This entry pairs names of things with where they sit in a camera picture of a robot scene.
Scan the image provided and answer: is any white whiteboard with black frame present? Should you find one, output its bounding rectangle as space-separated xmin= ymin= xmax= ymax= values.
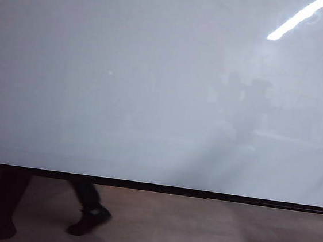
xmin=0 ymin=0 xmax=323 ymax=216

